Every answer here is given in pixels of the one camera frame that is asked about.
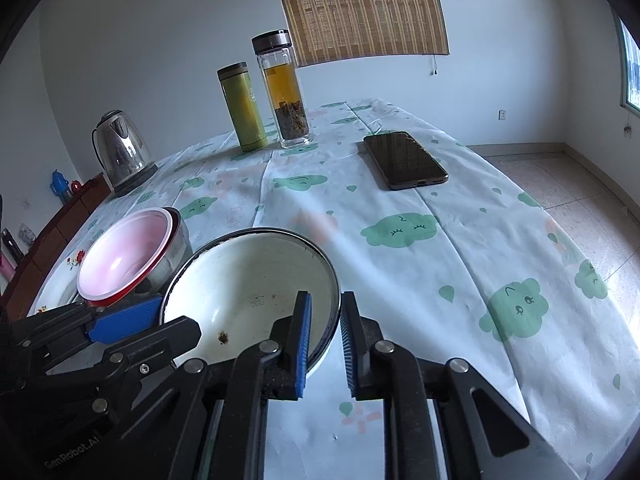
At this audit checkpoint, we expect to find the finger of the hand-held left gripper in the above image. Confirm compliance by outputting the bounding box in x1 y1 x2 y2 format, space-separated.
9 296 164 367
47 316 202 396

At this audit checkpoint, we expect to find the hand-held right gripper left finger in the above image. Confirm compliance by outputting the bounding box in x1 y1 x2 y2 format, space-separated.
130 290 314 480

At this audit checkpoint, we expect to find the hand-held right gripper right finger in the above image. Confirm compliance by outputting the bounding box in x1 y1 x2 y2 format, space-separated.
339 291 581 480

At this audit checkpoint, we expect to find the red plastic bowl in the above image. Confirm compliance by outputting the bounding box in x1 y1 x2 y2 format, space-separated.
76 208 181 308

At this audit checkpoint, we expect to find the stainless steel bowl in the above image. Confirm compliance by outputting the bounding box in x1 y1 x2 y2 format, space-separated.
132 207 193 296

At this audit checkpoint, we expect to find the small white red-flower plate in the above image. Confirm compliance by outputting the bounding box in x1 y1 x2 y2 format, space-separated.
31 249 88 317

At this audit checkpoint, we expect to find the white enamel bowl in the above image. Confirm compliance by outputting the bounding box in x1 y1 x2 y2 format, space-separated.
162 228 342 381

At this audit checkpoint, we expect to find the white green-cloud tablecloth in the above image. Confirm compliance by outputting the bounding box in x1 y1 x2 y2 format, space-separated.
22 97 636 480

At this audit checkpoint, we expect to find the brown wooden cabinet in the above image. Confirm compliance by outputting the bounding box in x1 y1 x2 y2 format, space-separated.
0 172 113 321

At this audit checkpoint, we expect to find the black kettle base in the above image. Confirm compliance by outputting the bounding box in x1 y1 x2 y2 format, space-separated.
112 165 159 197

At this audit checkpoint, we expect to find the black thermos flask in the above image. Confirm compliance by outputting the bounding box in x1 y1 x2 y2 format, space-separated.
1 228 23 263

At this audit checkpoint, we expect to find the blue thermos jug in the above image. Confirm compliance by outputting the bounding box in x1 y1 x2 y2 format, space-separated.
51 170 71 204

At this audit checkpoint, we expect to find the stainless steel electric kettle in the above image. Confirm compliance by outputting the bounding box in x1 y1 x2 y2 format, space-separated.
91 110 156 188

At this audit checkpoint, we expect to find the black smartphone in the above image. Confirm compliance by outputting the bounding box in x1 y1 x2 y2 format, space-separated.
363 131 449 191

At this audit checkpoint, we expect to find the green thermos bottle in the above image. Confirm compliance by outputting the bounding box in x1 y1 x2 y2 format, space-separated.
216 62 267 153

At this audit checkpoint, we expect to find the glass tea bottle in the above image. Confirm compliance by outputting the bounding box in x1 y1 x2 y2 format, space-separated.
251 30 312 150

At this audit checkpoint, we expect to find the bamboo window blind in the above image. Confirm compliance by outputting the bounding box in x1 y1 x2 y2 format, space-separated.
270 0 449 68

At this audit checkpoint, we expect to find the window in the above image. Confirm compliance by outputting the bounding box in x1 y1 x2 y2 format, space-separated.
612 7 640 121

